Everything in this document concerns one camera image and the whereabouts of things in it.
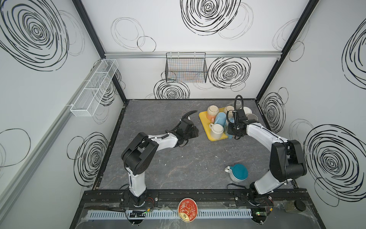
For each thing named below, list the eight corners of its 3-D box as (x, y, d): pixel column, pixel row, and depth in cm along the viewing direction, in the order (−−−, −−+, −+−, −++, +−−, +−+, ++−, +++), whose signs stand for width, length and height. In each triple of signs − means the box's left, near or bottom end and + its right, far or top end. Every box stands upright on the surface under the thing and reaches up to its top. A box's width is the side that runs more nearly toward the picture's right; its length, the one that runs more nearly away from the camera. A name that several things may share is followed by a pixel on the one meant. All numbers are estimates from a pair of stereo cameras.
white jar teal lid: (226, 182, 81) (230, 178, 74) (224, 168, 86) (227, 163, 79) (244, 182, 81) (249, 178, 74) (240, 168, 86) (245, 163, 79)
